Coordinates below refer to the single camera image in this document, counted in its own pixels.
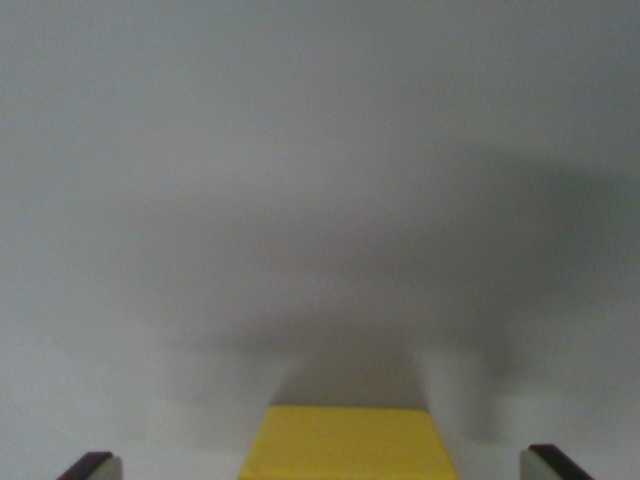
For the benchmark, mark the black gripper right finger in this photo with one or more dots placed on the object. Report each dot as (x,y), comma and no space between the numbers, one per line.
(550,465)

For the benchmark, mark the yellow cube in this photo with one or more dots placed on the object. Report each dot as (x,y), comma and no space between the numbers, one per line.
(347,445)

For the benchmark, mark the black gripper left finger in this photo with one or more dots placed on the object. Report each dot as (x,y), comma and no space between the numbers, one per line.
(95,467)

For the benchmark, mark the grey plastic bin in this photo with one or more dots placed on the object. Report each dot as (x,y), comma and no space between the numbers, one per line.
(300,175)

